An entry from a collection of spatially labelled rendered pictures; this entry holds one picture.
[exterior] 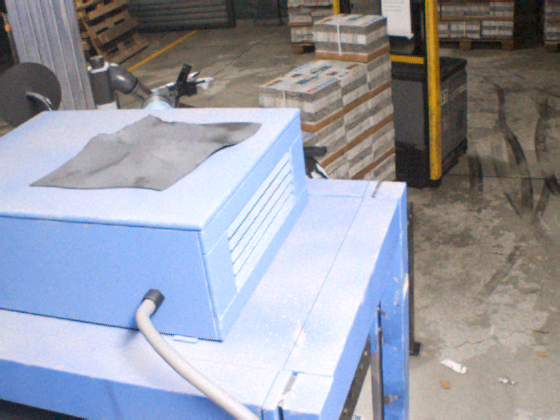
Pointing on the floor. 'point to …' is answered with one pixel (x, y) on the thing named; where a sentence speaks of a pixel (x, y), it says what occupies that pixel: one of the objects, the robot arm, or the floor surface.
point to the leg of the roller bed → (411, 291)
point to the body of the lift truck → (453, 133)
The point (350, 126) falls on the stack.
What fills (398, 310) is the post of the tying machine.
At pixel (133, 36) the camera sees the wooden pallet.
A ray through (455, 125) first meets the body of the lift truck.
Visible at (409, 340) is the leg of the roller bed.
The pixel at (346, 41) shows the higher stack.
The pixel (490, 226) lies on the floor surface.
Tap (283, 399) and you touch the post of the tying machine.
